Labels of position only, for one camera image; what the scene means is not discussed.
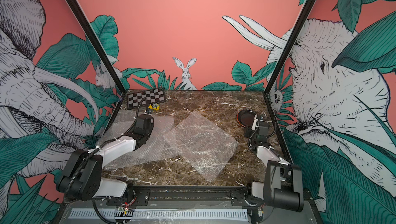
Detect black dinner plate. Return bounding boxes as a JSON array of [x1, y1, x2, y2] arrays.
[[239, 109, 256, 128]]

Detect pink bubble bundle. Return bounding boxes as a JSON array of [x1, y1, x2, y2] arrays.
[[104, 116, 178, 170]]

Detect bubble plate bundle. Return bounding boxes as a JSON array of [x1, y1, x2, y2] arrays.
[[164, 111, 238, 182]]

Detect clear bubble wrap sheet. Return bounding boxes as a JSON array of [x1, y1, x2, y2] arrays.
[[97, 109, 136, 146]]

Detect orange dinner plate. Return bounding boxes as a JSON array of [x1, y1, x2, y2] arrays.
[[236, 112, 241, 125]]

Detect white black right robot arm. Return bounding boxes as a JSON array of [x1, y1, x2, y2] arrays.
[[245, 114, 304, 212]]

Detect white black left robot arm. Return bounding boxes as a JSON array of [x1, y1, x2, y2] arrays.
[[56, 114, 154, 203]]

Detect small yellow toy block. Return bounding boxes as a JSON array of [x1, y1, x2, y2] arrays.
[[148, 103, 160, 113]]

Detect black white chessboard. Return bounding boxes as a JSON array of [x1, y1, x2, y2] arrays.
[[127, 88, 166, 109]]

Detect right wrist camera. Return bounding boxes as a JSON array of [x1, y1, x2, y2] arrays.
[[251, 115, 258, 131]]

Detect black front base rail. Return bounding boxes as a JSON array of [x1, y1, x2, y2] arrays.
[[61, 185, 313, 207]]

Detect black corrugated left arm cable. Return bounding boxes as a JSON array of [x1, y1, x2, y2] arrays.
[[62, 97, 152, 205]]

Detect white slotted cable duct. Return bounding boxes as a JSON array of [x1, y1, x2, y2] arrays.
[[67, 208, 249, 222]]

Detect black right frame post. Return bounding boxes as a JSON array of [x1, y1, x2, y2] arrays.
[[263, 0, 316, 97]]

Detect black frame post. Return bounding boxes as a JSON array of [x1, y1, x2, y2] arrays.
[[66, 0, 126, 94], [263, 0, 316, 97]]

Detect black left frame post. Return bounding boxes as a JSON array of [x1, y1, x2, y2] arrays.
[[66, 0, 126, 94]]

